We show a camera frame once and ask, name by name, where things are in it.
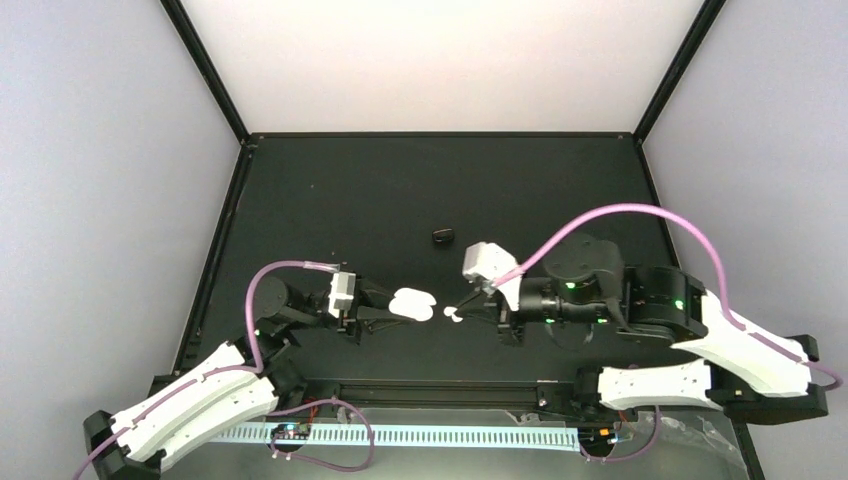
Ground clear plastic sheet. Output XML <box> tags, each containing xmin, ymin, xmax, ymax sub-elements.
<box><xmin>506</xmin><ymin>411</ymin><xmax>751</xmax><ymax>479</ymax></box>

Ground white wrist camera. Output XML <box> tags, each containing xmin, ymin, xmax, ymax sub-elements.
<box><xmin>461</xmin><ymin>242</ymin><xmax>524</xmax><ymax>312</ymax></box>
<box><xmin>327</xmin><ymin>272</ymin><xmax>357</xmax><ymax>319</ymax></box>

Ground black left rear frame post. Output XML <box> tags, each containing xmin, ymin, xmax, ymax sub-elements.
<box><xmin>160</xmin><ymin>0</ymin><xmax>250</xmax><ymax>144</ymax></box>

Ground white slotted cable duct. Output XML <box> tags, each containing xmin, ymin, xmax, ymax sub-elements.
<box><xmin>212</xmin><ymin>422</ymin><xmax>580</xmax><ymax>452</ymax></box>

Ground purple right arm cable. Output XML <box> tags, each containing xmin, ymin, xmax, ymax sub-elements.
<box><xmin>493</xmin><ymin>203</ymin><xmax>844</xmax><ymax>463</ymax></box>

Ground white earbud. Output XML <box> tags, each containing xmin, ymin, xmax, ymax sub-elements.
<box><xmin>443</xmin><ymin>306</ymin><xmax>463</xmax><ymax>323</ymax></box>

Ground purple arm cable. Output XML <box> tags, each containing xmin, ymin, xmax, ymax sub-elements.
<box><xmin>69</xmin><ymin>260</ymin><xmax>342</xmax><ymax>480</ymax></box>
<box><xmin>493</xmin><ymin>203</ymin><xmax>844</xmax><ymax>463</ymax></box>

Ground black earbud charging case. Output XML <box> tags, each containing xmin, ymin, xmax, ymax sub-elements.
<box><xmin>431</xmin><ymin>228</ymin><xmax>455</xmax><ymax>245</ymax></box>

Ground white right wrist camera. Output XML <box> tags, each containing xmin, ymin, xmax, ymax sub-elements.
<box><xmin>461</xmin><ymin>242</ymin><xmax>524</xmax><ymax>312</ymax></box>

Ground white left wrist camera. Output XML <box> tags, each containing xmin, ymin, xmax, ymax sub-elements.
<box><xmin>327</xmin><ymin>272</ymin><xmax>357</xmax><ymax>319</ymax></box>

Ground white earbud charging case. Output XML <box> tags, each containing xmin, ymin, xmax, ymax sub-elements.
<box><xmin>388</xmin><ymin>287</ymin><xmax>437</xmax><ymax>322</ymax></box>

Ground black front mounting rail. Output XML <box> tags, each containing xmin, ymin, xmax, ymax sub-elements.
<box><xmin>145</xmin><ymin>376</ymin><xmax>740</xmax><ymax>425</ymax></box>

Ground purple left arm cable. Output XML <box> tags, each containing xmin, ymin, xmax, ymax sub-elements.
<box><xmin>69</xmin><ymin>260</ymin><xmax>342</xmax><ymax>480</ymax></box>

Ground black frame post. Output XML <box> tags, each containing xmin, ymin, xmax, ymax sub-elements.
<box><xmin>633</xmin><ymin>0</ymin><xmax>726</xmax><ymax>145</ymax></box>
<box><xmin>160</xmin><ymin>0</ymin><xmax>250</xmax><ymax>144</ymax></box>

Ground black right rear frame post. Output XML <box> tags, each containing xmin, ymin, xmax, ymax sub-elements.
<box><xmin>633</xmin><ymin>0</ymin><xmax>726</xmax><ymax>145</ymax></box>

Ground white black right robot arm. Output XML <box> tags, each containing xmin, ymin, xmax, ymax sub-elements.
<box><xmin>444</xmin><ymin>233</ymin><xmax>828</xmax><ymax>425</ymax></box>

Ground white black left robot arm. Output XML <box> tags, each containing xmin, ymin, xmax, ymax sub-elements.
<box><xmin>83</xmin><ymin>272</ymin><xmax>436</xmax><ymax>479</ymax></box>

